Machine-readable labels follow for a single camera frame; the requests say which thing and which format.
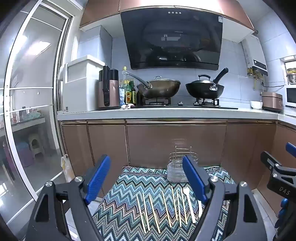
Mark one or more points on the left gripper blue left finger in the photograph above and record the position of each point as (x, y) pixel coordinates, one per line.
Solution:
(95, 177)

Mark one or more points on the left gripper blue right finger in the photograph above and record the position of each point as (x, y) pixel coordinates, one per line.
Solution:
(197, 178)

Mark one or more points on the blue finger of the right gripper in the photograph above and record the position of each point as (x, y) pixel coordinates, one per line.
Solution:
(290, 148)

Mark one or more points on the white plastic fork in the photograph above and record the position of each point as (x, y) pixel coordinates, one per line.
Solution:
(187, 193)

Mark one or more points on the blue gloved right hand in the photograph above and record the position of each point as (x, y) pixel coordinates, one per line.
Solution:
(280, 223)

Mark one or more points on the white spoon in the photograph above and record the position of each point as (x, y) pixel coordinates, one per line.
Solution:
(200, 209)

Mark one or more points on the white plastic bag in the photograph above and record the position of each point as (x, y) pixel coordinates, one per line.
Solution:
(67, 168)

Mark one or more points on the rose gold rice cooker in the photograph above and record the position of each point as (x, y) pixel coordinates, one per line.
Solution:
(272, 102)

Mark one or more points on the zigzag patterned knit cloth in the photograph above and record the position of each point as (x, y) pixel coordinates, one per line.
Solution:
(118, 218)

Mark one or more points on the brown lower cabinets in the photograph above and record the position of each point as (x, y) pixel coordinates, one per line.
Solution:
(235, 145)

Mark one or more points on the brown cabinets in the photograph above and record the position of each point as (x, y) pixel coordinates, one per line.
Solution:
(235, 145)
(99, 10)

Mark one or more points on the white bowl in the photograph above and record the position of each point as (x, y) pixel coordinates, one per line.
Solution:
(256, 105)

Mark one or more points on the white microwave oven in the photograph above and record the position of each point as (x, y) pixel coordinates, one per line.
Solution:
(290, 94)

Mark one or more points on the white plastic stool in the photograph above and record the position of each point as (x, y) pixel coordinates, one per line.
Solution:
(36, 146)

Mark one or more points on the steel pot on shelf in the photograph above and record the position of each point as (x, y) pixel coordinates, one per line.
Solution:
(291, 75)

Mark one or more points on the garlic cloves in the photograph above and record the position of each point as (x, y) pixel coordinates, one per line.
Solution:
(127, 106)

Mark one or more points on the black gas stove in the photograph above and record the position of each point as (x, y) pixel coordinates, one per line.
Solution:
(166, 103)

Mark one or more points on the black wok with lid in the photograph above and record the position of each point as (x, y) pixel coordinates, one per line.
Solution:
(204, 88)

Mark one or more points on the blue white salt bag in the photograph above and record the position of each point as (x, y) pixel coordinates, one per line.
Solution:
(122, 96)

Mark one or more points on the green yellow sauce bottle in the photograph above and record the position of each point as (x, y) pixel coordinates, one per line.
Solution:
(128, 92)

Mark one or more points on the white gas water heater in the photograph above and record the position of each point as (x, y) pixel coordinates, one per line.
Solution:
(254, 55)

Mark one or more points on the dark soy sauce bottle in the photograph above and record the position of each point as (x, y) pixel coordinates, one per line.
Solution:
(134, 93)

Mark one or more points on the white box appliance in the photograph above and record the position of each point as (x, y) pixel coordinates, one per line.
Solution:
(79, 78)

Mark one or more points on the black range hood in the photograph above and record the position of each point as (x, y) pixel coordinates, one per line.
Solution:
(180, 38)

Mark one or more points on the glass sliding door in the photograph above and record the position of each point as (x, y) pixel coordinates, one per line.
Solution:
(32, 44)

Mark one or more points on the brown upper cabinets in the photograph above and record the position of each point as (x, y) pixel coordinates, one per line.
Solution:
(99, 10)

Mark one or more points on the wire utensil holder basket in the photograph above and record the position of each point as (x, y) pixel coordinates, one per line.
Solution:
(175, 171)

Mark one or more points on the steel wok with handle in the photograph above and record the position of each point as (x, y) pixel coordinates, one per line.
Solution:
(157, 88)

